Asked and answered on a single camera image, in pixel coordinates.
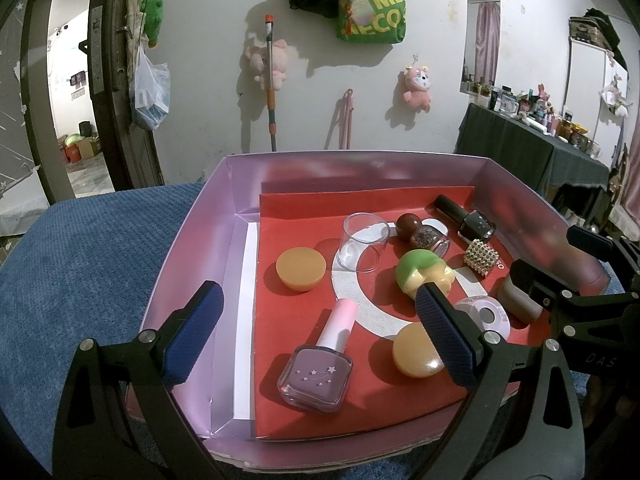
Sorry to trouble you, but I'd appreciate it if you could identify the taupe rounded case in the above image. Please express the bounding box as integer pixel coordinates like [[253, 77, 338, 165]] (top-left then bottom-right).
[[497, 271, 546, 322]]

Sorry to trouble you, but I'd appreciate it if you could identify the red paper liner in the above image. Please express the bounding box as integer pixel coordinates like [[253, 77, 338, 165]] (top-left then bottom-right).
[[252, 186, 556, 441]]

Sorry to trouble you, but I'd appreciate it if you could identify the wall mirror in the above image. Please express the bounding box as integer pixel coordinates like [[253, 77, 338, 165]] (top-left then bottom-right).
[[460, 0, 502, 96]]

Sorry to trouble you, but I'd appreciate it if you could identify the green tote bag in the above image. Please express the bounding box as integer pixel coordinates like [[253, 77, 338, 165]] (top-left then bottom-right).
[[336, 0, 407, 45]]

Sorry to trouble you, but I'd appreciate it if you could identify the white hanging plush toy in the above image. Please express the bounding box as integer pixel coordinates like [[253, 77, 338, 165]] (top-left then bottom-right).
[[600, 77, 632, 118]]

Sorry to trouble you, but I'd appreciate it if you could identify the white wardrobe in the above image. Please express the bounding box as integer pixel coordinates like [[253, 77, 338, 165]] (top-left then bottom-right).
[[565, 40, 631, 161]]

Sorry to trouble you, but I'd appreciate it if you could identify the pink folding stick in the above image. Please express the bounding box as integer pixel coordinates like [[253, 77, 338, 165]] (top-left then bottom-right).
[[340, 88, 357, 151]]

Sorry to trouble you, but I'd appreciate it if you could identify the row of cosmetics bottles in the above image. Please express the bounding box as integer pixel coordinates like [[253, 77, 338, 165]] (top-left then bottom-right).
[[467, 77, 603, 161]]

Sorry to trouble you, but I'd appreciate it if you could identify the red-brown ball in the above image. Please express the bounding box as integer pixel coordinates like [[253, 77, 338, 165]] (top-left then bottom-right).
[[396, 213, 423, 245]]

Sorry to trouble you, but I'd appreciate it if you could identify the patterned storage box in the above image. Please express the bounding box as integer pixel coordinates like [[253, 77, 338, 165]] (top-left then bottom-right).
[[569, 17, 613, 48]]

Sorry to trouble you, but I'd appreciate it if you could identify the pink cardboard box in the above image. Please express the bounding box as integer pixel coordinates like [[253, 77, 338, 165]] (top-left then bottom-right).
[[122, 150, 613, 471]]

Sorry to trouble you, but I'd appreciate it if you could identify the purple nail polish bottle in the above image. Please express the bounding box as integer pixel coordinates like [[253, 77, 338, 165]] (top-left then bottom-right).
[[276, 298, 357, 414]]

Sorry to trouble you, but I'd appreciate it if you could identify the translucent plastic bag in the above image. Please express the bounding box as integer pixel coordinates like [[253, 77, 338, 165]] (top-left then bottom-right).
[[131, 50, 171, 132]]

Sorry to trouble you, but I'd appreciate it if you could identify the pink hanging plush toy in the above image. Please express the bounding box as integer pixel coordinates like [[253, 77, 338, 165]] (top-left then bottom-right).
[[404, 65, 433, 112]]

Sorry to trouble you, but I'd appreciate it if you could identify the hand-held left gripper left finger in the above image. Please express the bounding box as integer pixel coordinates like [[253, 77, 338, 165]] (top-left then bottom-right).
[[52, 280, 224, 480]]

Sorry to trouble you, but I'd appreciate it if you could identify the green yellow mushroom toy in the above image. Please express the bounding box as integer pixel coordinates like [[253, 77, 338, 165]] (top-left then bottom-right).
[[395, 249, 456, 298]]

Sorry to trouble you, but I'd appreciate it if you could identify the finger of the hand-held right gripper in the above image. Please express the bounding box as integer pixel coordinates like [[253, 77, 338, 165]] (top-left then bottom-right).
[[507, 258, 640, 321], [567, 225, 640, 281]]

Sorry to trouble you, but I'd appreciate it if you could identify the silver studded cylinder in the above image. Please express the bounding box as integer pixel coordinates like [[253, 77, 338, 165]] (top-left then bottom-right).
[[463, 240, 501, 277]]

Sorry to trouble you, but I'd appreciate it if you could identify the green plush toy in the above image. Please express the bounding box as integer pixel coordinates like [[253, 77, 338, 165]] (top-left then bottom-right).
[[141, 0, 166, 50]]

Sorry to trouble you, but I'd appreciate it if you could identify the table with dark cloth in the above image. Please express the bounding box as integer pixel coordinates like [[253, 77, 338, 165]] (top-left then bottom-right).
[[454, 102, 613, 211]]

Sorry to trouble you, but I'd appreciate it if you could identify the pink curtain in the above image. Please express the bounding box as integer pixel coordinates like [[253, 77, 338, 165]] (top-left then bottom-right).
[[607, 110, 640, 241]]

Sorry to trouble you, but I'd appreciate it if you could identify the black nail polish bottle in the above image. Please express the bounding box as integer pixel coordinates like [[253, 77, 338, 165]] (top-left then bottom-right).
[[433, 195, 497, 241]]

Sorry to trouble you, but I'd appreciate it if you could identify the orange dome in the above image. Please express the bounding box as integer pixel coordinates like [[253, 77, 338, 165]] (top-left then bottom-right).
[[276, 247, 326, 292], [391, 321, 446, 380]]

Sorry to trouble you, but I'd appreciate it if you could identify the clear plastic cup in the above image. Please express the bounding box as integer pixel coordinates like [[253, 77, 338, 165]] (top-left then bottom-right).
[[337, 213, 391, 273]]

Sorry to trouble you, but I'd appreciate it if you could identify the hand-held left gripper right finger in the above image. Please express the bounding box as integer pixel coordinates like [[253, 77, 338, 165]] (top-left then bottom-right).
[[415, 282, 586, 480]]

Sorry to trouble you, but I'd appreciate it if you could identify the mop handle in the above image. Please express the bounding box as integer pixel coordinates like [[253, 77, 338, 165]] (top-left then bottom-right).
[[264, 14, 278, 153]]

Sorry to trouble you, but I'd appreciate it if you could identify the glitter nail polish bottle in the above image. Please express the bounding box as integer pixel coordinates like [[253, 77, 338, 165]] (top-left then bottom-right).
[[411, 219, 452, 257]]

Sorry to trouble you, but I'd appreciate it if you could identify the dark wooden door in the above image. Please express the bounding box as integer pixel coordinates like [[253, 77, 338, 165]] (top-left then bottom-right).
[[90, 0, 168, 191]]

